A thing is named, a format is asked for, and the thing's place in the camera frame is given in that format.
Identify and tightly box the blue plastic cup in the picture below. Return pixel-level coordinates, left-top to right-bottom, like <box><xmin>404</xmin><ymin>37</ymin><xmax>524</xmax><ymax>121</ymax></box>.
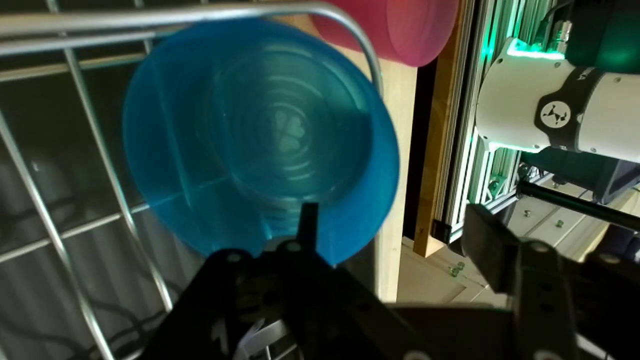
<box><xmin>121</xmin><ymin>17</ymin><xmax>401</xmax><ymax>267</ymax></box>

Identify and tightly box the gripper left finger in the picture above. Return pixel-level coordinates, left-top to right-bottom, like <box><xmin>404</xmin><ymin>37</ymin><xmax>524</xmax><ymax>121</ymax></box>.
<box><xmin>144</xmin><ymin>202</ymin><xmax>432</xmax><ymax>360</ymax></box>

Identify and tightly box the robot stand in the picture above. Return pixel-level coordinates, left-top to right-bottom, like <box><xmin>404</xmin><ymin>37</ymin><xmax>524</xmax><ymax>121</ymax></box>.
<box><xmin>432</xmin><ymin>0</ymin><xmax>640</xmax><ymax>261</ymax></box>

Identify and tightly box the pink plastic bowl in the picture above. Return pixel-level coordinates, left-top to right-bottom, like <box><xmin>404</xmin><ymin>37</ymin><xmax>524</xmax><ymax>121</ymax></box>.
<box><xmin>310</xmin><ymin>0</ymin><xmax>460</xmax><ymax>68</ymax></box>

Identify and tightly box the metal wire dish rack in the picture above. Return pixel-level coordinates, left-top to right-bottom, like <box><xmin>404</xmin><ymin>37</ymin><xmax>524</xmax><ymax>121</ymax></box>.
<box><xmin>0</xmin><ymin>0</ymin><xmax>386</xmax><ymax>360</ymax></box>

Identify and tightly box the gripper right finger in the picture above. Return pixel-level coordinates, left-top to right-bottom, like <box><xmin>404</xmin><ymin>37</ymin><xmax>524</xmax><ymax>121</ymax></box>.
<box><xmin>461</xmin><ymin>203</ymin><xmax>640</xmax><ymax>360</ymax></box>

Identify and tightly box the black rod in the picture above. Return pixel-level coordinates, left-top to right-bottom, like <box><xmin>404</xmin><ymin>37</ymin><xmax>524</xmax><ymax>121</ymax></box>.
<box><xmin>516</xmin><ymin>180</ymin><xmax>640</xmax><ymax>232</ymax></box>

